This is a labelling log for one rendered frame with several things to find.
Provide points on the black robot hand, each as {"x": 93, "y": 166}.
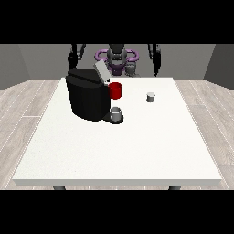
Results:
{"x": 72, "y": 61}
{"x": 156, "y": 65}

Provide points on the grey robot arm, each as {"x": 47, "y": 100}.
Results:
{"x": 79, "y": 48}
{"x": 153, "y": 48}

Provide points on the pale grey machine lid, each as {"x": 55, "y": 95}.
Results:
{"x": 102, "y": 71}

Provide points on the small grey coffee pod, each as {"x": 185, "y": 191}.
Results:
{"x": 150, "y": 97}

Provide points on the black coffee machine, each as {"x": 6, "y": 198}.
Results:
{"x": 87, "y": 97}

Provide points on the red pod holder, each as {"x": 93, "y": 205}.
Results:
{"x": 115, "y": 90}

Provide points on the grey robot trunk purple rings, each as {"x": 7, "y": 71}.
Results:
{"x": 116, "y": 58}

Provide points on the small grey cup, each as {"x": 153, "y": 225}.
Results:
{"x": 115, "y": 114}

